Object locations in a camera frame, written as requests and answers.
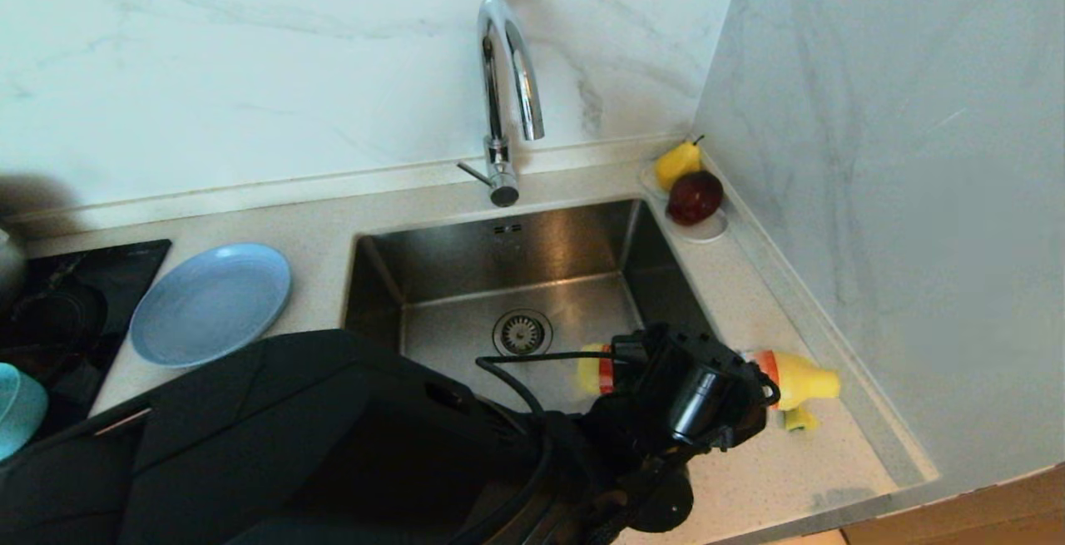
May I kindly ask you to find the yellow orange dish soap bottle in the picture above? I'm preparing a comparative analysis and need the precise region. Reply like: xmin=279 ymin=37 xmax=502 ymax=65
xmin=578 ymin=344 xmax=841 ymax=411

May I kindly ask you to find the metal sink drain strainer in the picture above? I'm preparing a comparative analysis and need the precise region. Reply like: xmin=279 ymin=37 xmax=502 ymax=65
xmin=492 ymin=308 xmax=554 ymax=359

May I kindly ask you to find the stainless steel sink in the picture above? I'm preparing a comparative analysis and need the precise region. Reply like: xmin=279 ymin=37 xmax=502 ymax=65
xmin=343 ymin=198 xmax=737 ymax=417

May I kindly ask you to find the small white dish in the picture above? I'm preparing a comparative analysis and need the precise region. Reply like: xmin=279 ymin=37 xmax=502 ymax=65
xmin=639 ymin=161 xmax=730 ymax=244

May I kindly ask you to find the dark red apple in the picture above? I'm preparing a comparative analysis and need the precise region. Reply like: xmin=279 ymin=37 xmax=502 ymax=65
xmin=667 ymin=170 xmax=725 ymax=226

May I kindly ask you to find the yellow pear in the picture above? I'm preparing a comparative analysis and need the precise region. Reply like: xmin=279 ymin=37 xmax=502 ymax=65
xmin=655 ymin=135 xmax=706 ymax=192

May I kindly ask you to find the wooden cabinet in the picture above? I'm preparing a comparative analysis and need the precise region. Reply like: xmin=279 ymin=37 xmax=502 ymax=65
xmin=840 ymin=463 xmax=1065 ymax=545

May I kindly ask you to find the chrome faucet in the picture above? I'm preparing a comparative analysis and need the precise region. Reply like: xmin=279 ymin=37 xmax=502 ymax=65
xmin=455 ymin=0 xmax=546 ymax=208

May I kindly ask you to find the blue plastic plate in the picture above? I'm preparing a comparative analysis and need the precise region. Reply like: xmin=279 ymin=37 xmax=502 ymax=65
xmin=129 ymin=243 xmax=292 ymax=369

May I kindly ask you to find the black induction cooktop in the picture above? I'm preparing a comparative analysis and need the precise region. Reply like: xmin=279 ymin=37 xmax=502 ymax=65
xmin=0 ymin=239 xmax=172 ymax=446

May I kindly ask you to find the teal ceramic bowl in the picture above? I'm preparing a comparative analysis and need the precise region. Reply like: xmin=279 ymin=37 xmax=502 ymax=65
xmin=0 ymin=362 xmax=49 ymax=461

